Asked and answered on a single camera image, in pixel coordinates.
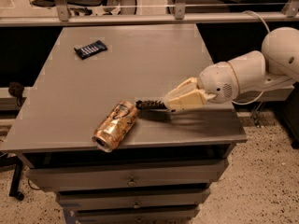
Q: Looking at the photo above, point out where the metal railing frame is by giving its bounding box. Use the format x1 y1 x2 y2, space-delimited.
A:
0 0 299 27

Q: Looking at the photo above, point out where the black cable bundle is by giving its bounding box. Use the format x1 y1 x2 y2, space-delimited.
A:
7 81 26 107

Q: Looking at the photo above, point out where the grey drawer cabinet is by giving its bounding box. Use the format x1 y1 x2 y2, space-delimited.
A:
3 24 246 224

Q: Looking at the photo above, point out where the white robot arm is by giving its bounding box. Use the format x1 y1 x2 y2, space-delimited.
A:
163 27 299 111

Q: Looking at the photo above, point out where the white cable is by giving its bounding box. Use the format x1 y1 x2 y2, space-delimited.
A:
231 10 273 106

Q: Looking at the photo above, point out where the blue snack bar wrapper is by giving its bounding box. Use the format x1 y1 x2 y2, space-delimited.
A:
74 40 107 60

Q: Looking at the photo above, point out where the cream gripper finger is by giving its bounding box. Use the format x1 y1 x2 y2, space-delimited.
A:
164 77 198 101
164 90 216 111

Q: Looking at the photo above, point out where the dark chocolate rxbar wrapper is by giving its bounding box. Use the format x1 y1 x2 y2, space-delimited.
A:
135 100 171 112

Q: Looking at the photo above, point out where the crushed orange soda can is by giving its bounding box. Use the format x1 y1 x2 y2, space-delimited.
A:
92 101 138 152

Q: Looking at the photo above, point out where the black caster leg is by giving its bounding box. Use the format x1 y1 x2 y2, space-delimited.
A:
0 153 24 201

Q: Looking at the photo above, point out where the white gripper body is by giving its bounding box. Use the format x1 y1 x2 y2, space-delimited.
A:
198 62 239 104

